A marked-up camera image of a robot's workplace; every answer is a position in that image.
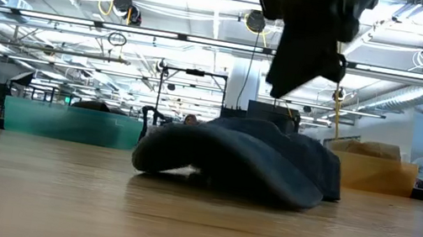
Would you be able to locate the black rig frame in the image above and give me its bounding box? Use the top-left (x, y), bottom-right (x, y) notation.
top-left (155, 63), bottom-right (230, 118)

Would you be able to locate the blue denim cap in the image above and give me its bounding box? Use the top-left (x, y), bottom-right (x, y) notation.
top-left (126, 100), bottom-right (352, 219)

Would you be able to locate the dark grey cap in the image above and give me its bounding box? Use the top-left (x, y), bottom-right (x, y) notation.
top-left (69, 97), bottom-right (114, 115)

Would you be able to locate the teal plastic tray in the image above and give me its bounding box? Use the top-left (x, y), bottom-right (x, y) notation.
top-left (0, 95), bottom-right (145, 153)

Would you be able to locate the yellow cable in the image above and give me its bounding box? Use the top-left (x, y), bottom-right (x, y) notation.
top-left (321, 39), bottom-right (356, 140)

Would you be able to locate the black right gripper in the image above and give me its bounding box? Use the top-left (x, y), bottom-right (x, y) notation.
top-left (241, 0), bottom-right (379, 113)

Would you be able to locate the black ceiling cable reel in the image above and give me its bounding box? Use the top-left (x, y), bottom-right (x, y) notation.
top-left (243, 8), bottom-right (269, 35)
top-left (109, 0), bottom-right (146, 27)

